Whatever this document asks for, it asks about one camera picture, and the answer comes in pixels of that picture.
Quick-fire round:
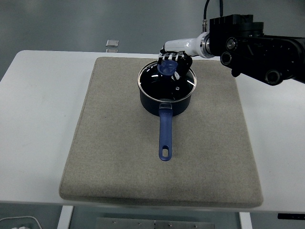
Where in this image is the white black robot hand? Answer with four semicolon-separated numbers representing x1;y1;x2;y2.
156;33;206;82

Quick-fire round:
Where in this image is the glass lid with blue knob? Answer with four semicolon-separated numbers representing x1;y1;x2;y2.
137;59;198;102

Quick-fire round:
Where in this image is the beige fabric mat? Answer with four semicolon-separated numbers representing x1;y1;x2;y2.
59;56;264;208

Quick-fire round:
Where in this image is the grey metal plate with screws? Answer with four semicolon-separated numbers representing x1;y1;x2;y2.
96;217;215;229

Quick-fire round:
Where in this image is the white table leg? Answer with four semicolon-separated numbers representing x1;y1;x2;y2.
239;211;253;229
57;205;74;229

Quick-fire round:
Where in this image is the black flat bar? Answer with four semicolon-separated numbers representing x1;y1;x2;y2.
277;213;305;220

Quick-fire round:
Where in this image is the white plastic container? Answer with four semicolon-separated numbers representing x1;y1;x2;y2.
0;215;41;229

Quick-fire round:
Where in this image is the dark pot with blue handle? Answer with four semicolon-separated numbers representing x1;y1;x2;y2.
138;81;193;162

